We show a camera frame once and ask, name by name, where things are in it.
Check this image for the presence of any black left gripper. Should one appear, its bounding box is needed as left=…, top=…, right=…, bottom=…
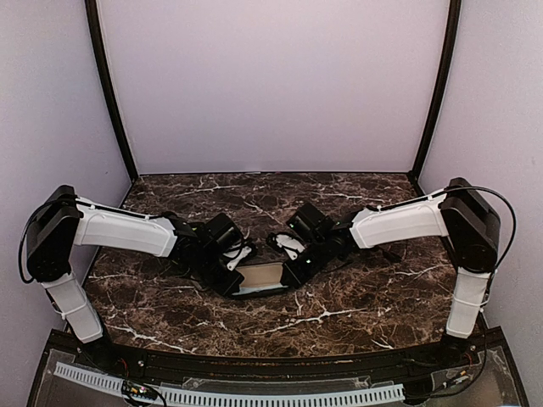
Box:
left=193, top=247, right=245, bottom=298

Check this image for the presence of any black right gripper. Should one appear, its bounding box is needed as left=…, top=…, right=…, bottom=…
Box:
left=281, top=237, right=332, bottom=289

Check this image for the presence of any black quilted glasses case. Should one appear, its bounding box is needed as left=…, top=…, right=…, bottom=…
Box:
left=235, top=262, right=285, bottom=293

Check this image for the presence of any blue cleaning cloth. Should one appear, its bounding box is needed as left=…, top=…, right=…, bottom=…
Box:
left=233, top=283, right=287, bottom=298

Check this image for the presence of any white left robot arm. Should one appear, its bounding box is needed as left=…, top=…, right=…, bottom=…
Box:
left=18, top=185, right=256, bottom=370

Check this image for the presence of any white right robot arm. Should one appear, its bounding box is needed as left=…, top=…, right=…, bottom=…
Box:
left=268, top=177, right=514, bottom=368

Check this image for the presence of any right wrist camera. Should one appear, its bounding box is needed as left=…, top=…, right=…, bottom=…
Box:
left=266, top=232, right=305, bottom=260

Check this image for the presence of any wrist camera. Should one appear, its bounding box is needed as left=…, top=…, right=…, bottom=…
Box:
left=266, top=232, right=305, bottom=260
left=222, top=242, right=257, bottom=270

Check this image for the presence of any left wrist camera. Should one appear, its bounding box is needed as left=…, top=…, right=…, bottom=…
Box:
left=222, top=242, right=257, bottom=270

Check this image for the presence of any white slotted cable duct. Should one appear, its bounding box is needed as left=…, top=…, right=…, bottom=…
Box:
left=53, top=362, right=406, bottom=406

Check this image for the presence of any black corner frame post right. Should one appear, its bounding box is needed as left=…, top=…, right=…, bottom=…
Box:
left=408, top=0, right=462, bottom=183

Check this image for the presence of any black corner frame post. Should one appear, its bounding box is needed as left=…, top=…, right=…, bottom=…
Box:
left=84, top=0, right=139, bottom=183
left=408, top=0, right=462, bottom=183

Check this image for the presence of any black corner frame post left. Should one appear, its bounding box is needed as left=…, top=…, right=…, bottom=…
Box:
left=84, top=0, right=139, bottom=183

